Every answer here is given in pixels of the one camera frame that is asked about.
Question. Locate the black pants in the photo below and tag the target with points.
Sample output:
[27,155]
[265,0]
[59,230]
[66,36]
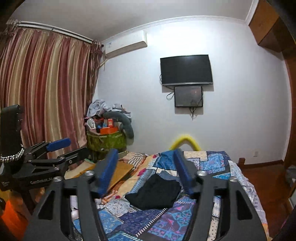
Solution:
[156,193]

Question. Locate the green fabric storage basket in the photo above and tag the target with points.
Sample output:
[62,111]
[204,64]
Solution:
[100,145]

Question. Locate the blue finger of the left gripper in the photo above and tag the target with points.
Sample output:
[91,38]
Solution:
[73,157]
[58,144]

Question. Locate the striped pink gold curtain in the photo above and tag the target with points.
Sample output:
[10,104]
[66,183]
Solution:
[53,77]

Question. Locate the black wall television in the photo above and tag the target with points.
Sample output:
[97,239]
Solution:
[186,70]

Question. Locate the grey plush toy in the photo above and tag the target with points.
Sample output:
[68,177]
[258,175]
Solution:
[125,122]

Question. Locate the white air conditioner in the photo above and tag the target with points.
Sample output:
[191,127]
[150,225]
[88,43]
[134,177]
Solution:
[116,46]

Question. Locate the orange box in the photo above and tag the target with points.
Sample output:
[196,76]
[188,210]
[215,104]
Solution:
[108,130]

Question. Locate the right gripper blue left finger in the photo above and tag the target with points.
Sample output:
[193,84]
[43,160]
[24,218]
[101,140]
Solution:
[104,171]

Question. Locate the small dark wall screen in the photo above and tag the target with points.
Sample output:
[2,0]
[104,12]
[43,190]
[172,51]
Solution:
[188,96]

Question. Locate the wooden wardrobe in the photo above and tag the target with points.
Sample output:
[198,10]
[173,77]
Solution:
[273,26]

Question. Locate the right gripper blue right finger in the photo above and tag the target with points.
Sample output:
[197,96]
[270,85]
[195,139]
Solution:
[186,171]

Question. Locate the wooden cutout board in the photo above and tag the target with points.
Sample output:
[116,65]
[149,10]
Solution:
[121,171]

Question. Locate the patchwork patterned bedspread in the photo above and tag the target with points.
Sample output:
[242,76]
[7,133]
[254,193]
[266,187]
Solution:
[122,221]

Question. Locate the blue denim jeans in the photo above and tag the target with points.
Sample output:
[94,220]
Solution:
[166,176]

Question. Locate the yellow foam headboard rail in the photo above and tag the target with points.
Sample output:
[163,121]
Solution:
[185,139]

